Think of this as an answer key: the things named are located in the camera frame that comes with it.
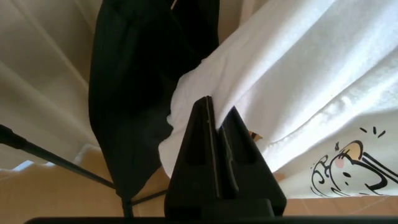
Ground black shorts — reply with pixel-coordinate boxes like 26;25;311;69
88;0;220;200

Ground beige curtain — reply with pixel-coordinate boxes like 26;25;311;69
0;0;271;171

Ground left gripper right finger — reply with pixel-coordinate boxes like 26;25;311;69
217;105;287;218

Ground black clothes rack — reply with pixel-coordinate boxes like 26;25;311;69
0;124;169;218

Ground white garment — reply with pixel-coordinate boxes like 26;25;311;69
158;0;398;199

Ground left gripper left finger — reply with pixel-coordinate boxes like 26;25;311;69
164;95;222;218

